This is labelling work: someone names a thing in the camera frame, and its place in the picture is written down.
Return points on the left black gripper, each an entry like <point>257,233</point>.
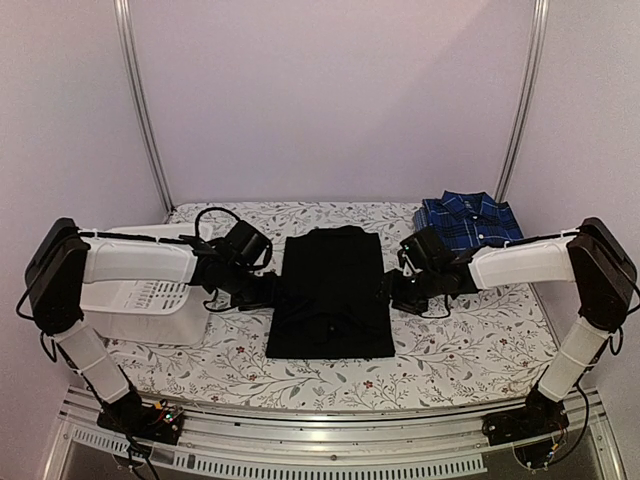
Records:
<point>267,299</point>

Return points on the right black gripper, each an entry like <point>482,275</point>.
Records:
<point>399,302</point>

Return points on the black long sleeve shirt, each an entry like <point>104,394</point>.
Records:
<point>328,306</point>

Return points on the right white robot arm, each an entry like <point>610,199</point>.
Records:
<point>588,256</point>

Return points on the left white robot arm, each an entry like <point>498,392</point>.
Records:
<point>70,257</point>

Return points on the blue checked folded shirt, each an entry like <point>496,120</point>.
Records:
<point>422,225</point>

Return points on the blue plaid folded shirt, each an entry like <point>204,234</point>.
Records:
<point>465,221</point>

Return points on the floral patterned table cloth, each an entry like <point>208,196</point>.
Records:
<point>474,349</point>

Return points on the white plastic basket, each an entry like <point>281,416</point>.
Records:
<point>147,311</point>

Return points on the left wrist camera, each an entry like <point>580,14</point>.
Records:
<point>249,247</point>

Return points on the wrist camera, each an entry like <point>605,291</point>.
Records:
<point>424,251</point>
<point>249,247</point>

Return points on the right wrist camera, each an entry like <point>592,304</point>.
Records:
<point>424,251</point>

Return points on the aluminium front rail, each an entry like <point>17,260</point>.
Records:
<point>220,442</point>

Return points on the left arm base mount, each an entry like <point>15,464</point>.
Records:
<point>158,422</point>

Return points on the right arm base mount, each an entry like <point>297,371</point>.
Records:
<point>538,416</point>

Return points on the left aluminium frame post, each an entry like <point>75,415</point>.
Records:
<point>127,41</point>

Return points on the aluminium frame post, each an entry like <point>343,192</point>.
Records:
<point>127,41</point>
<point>531,71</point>

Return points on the right aluminium frame post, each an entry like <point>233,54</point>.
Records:
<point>531,71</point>

